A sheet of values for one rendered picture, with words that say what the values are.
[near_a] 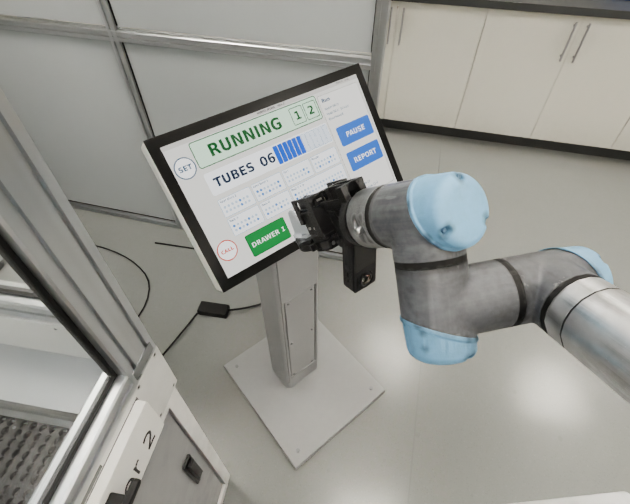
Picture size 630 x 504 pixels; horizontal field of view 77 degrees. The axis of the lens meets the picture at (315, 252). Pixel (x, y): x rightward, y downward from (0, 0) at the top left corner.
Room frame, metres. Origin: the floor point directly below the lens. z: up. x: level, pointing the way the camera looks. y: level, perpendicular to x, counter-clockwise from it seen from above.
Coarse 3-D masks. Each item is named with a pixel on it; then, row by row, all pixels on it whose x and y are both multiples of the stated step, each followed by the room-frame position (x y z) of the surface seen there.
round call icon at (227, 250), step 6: (222, 240) 0.53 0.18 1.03; (228, 240) 0.53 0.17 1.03; (234, 240) 0.54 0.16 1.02; (216, 246) 0.52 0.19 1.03; (222, 246) 0.52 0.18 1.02; (228, 246) 0.52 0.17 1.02; (234, 246) 0.53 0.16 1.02; (216, 252) 0.51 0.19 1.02; (222, 252) 0.51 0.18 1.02; (228, 252) 0.52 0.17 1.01; (234, 252) 0.52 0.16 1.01; (240, 252) 0.52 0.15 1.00; (222, 258) 0.50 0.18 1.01; (228, 258) 0.51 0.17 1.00; (234, 258) 0.51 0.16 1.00; (222, 264) 0.49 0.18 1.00
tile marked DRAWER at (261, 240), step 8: (272, 224) 0.59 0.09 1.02; (280, 224) 0.59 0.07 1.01; (256, 232) 0.56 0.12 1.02; (264, 232) 0.57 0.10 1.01; (272, 232) 0.57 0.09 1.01; (280, 232) 0.58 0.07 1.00; (288, 232) 0.59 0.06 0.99; (248, 240) 0.55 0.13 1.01; (256, 240) 0.55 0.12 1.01; (264, 240) 0.56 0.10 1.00; (272, 240) 0.56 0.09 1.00; (280, 240) 0.57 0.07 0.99; (256, 248) 0.54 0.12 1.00; (264, 248) 0.55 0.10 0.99; (256, 256) 0.53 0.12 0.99
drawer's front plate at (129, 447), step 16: (128, 416) 0.23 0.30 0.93; (144, 416) 0.24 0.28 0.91; (128, 432) 0.21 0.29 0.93; (144, 432) 0.22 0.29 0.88; (160, 432) 0.24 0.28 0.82; (128, 448) 0.19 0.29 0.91; (144, 448) 0.20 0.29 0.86; (112, 464) 0.16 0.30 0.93; (128, 464) 0.17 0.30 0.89; (144, 464) 0.19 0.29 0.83; (112, 480) 0.14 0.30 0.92; (128, 480) 0.15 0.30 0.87; (96, 496) 0.12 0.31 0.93
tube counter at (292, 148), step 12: (312, 132) 0.76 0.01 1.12; (324, 132) 0.78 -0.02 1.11; (276, 144) 0.71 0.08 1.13; (288, 144) 0.72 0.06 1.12; (300, 144) 0.73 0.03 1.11; (312, 144) 0.75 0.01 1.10; (324, 144) 0.76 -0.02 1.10; (264, 156) 0.68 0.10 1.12; (276, 156) 0.69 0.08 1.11; (288, 156) 0.70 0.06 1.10; (300, 156) 0.72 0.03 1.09; (264, 168) 0.66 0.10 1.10
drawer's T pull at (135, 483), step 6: (132, 480) 0.14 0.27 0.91; (138, 480) 0.15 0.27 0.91; (132, 486) 0.14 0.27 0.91; (138, 486) 0.14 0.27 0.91; (126, 492) 0.13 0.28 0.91; (132, 492) 0.13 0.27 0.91; (108, 498) 0.12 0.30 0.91; (114, 498) 0.12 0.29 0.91; (120, 498) 0.12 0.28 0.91; (126, 498) 0.12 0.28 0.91; (132, 498) 0.12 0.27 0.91
